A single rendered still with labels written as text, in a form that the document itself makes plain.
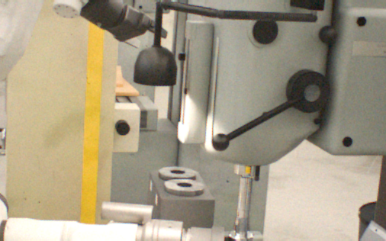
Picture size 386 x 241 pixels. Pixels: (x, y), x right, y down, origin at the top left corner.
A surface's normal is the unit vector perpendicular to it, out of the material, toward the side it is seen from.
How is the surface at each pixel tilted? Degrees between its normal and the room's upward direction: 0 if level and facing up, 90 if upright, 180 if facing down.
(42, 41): 90
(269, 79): 90
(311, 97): 90
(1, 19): 58
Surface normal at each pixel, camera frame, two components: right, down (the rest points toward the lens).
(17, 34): 0.96, 0.05
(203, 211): 0.17, 0.22
